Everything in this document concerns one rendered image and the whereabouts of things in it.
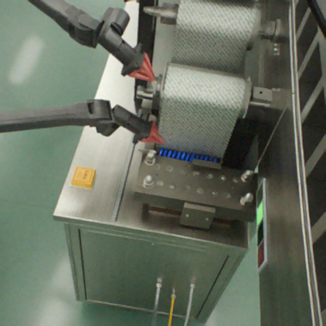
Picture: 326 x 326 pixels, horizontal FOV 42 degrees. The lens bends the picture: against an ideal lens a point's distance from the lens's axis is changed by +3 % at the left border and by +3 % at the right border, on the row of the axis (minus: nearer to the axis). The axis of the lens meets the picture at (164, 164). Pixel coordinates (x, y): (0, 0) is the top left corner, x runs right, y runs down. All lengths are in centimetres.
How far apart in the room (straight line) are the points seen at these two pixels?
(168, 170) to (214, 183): 16
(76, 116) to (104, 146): 34
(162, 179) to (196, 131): 19
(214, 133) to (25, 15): 270
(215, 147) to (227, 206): 21
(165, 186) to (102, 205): 24
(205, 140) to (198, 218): 26
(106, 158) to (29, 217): 103
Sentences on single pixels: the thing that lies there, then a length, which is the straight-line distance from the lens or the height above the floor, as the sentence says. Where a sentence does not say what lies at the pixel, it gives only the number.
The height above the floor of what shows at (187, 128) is 115.
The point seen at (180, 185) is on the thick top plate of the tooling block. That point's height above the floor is 103.
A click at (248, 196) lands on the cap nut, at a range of 132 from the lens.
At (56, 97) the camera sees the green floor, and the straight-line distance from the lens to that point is 308.
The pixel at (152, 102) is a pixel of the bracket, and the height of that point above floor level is 116.
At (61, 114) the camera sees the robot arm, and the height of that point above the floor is 121.
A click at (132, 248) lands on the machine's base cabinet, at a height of 75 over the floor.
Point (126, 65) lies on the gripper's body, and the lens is 127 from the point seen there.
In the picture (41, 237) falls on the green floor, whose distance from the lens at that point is 242.
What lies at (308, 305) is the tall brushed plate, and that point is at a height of 143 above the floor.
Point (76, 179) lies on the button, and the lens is 147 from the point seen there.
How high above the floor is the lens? 213
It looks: 53 degrees down
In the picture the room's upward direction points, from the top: 10 degrees clockwise
